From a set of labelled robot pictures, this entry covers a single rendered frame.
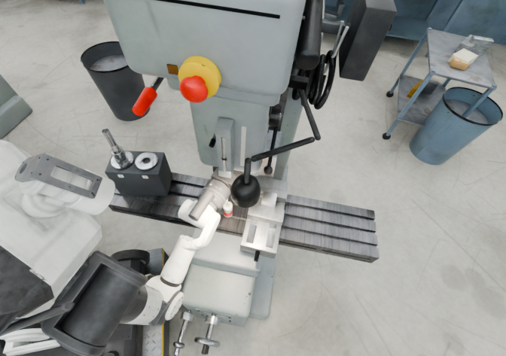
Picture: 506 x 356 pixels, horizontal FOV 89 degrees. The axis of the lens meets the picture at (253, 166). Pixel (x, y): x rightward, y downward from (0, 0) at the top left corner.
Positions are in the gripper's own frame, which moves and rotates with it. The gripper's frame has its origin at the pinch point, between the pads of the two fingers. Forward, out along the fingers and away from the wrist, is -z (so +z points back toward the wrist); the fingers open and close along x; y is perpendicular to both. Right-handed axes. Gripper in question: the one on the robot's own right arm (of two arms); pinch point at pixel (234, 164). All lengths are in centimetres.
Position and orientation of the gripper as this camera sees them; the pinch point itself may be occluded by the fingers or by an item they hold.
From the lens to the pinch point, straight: 94.5
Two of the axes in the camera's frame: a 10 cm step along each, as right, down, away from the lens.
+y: -0.6, 5.8, 8.1
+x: -9.0, -3.8, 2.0
